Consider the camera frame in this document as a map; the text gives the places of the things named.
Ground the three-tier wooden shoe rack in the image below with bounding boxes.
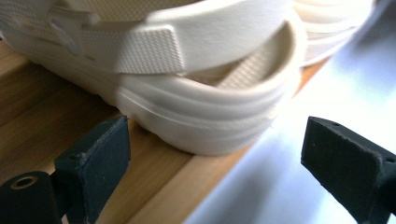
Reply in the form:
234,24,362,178
0,38,332,224

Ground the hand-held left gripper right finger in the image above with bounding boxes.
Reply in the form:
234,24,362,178
300,116,396,224

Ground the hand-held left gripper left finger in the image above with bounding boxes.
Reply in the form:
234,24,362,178
53,115,132,224

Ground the cream foam clog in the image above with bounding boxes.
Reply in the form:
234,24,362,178
291,0,378,68
0,0,308,157

